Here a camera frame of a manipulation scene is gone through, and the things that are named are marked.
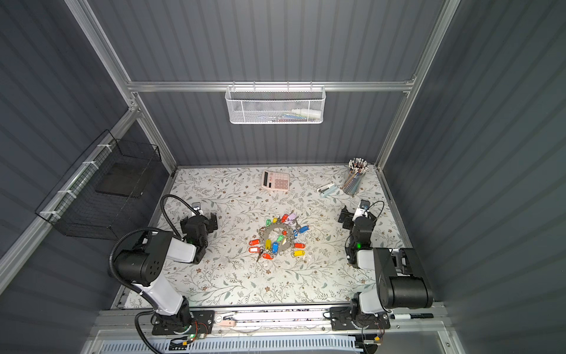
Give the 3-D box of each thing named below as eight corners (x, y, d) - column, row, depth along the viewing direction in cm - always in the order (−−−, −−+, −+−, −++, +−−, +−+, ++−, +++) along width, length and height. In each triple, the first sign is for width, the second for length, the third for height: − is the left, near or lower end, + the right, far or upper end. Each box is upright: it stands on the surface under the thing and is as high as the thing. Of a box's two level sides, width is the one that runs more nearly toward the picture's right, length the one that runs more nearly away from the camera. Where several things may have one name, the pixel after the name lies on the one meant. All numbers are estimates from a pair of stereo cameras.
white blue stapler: (322, 198, 110) (323, 194, 107) (317, 192, 112) (317, 188, 110) (337, 190, 113) (338, 187, 110) (331, 184, 115) (332, 181, 113)
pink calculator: (259, 187, 114) (258, 182, 111) (263, 173, 120) (263, 169, 117) (288, 191, 112) (288, 186, 110) (291, 177, 118) (291, 173, 116)
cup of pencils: (342, 195, 110) (350, 170, 96) (340, 182, 116) (347, 157, 102) (359, 195, 110) (370, 170, 96) (356, 182, 116) (365, 157, 102)
